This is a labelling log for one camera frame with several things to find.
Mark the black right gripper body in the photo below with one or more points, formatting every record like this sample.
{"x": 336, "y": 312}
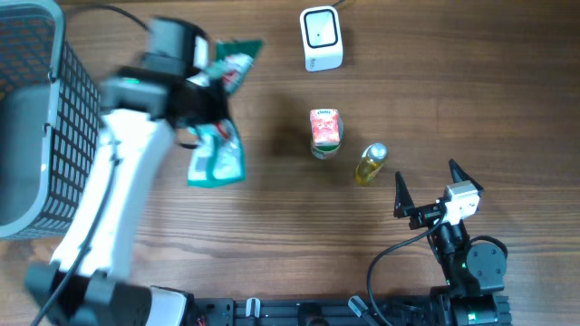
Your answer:
{"x": 423, "y": 215}

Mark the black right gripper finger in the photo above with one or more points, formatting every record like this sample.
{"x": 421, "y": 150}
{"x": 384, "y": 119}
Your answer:
{"x": 402, "y": 196}
{"x": 459, "y": 175}

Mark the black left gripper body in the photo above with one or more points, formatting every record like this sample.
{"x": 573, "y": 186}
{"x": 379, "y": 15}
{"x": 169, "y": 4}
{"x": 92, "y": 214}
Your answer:
{"x": 208, "y": 104}

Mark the yellow liquid bottle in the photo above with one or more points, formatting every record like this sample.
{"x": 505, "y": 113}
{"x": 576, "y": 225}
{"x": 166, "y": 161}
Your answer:
{"x": 372, "y": 160}

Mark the teal white small packet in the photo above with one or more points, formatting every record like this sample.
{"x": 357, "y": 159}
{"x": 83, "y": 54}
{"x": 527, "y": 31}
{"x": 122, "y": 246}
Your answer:
{"x": 231, "y": 70}

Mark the small green white jar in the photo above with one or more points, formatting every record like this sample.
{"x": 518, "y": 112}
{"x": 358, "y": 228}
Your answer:
{"x": 329, "y": 151}

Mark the red tissue pack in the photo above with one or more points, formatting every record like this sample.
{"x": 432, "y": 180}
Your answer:
{"x": 325, "y": 127}

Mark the green 3M glove package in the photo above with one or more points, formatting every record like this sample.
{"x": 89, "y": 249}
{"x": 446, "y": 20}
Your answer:
{"x": 219, "y": 158}

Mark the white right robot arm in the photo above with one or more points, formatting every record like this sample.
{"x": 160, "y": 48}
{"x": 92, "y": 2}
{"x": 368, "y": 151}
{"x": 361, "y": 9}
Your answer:
{"x": 474, "y": 267}

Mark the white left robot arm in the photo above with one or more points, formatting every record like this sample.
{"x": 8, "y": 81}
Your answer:
{"x": 86, "y": 281}

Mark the white barcode scanner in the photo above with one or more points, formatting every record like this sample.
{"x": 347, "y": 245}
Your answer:
{"x": 322, "y": 38}

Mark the black plastic mesh basket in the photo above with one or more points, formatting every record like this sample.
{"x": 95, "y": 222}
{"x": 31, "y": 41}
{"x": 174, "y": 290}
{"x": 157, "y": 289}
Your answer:
{"x": 50, "y": 111}

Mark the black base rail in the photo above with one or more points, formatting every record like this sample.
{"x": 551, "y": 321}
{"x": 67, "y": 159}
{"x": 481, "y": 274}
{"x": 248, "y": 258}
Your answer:
{"x": 398, "y": 310}

